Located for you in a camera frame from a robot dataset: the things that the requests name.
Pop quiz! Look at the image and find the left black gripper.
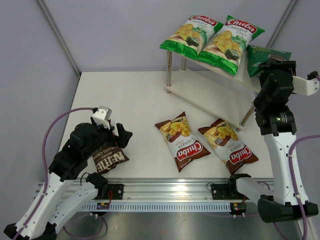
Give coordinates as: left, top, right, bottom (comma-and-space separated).
84, 120, 133, 159

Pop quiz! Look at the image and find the dark green Real chips bag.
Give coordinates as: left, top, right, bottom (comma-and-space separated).
246, 45, 292, 78

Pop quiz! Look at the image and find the brown Chuba chips bag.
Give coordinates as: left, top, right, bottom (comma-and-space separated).
154, 112, 211, 172
198, 118, 259, 175

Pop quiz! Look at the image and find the green Chuba cassava chips bag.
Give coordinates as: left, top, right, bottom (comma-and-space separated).
159, 15, 223, 60

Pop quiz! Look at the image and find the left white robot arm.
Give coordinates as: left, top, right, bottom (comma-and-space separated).
4, 123, 133, 240

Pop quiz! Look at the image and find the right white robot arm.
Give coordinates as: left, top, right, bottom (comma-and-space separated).
226, 58, 319, 223

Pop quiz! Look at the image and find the white two-tier shelf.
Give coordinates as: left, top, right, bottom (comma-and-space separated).
165, 50, 261, 129

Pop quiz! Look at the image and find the brown Kettle sea salt bag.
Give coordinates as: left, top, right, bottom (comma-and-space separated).
92, 145, 130, 175

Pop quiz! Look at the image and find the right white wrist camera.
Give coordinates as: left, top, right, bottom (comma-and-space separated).
292, 71, 320, 96

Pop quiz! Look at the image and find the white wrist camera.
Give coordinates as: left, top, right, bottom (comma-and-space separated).
90, 106, 112, 130
292, 71, 320, 96

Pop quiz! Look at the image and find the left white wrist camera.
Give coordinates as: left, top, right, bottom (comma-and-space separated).
90, 106, 112, 130

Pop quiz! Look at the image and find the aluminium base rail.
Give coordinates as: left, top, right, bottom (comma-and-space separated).
36, 177, 276, 201

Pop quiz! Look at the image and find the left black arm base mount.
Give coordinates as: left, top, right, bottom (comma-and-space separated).
94, 183, 124, 200

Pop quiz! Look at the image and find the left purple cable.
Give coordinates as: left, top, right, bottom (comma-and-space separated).
11, 107, 108, 240

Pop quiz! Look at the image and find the purple cable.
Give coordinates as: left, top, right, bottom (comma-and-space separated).
258, 74, 320, 240
11, 107, 108, 240

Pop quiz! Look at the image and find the white slotted cable duct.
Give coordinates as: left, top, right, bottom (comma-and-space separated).
80, 201, 231, 213

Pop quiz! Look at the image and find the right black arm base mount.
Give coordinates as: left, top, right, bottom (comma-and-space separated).
210, 183, 243, 200

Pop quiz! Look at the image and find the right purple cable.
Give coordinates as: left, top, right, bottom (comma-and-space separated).
258, 74, 320, 240

